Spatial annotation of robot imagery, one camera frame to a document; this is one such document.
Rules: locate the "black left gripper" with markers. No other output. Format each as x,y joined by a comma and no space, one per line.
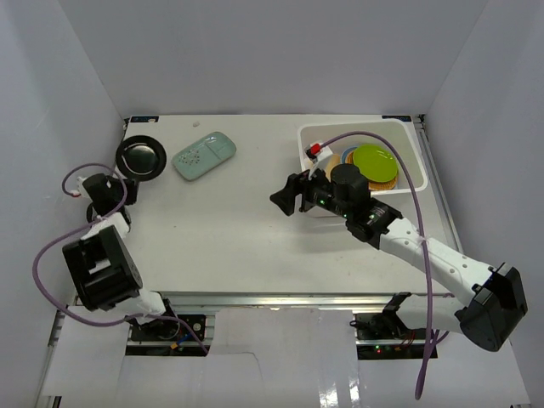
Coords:
128,191

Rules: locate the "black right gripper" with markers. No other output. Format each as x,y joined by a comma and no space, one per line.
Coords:
296,185

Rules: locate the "black round plate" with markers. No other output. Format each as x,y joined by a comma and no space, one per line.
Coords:
141,158

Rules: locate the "blue round plate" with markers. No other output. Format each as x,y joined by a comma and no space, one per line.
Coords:
347,155

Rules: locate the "woven wicker round plate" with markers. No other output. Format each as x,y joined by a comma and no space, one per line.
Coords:
381,186

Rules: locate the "lime green round plate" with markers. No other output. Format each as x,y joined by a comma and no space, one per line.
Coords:
375,163

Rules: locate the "pale green rectangular dish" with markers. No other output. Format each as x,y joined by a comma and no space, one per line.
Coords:
203,155

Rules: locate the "tan round plate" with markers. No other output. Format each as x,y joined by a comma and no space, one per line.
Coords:
333,162

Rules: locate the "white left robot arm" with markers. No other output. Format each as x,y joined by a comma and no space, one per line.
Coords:
101,267

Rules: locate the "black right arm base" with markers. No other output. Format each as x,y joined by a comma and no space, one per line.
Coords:
375,340

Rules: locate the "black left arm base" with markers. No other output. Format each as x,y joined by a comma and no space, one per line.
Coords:
183,337

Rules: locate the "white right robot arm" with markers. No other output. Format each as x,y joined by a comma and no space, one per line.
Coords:
487,302

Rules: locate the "white plastic bin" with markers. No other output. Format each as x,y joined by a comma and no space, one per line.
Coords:
399,138

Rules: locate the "blue label sticker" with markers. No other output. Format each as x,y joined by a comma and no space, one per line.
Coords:
144,119
402,118

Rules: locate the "blue right label sticker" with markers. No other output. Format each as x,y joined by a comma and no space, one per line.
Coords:
402,118

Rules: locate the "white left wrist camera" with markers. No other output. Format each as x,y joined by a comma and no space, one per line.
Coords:
80,190

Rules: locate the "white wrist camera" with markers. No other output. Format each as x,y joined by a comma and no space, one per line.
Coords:
80,190
317,157

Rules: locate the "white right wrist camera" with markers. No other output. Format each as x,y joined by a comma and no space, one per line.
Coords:
317,157

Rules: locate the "aluminium table frame rail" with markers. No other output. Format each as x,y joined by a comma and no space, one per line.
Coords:
275,300

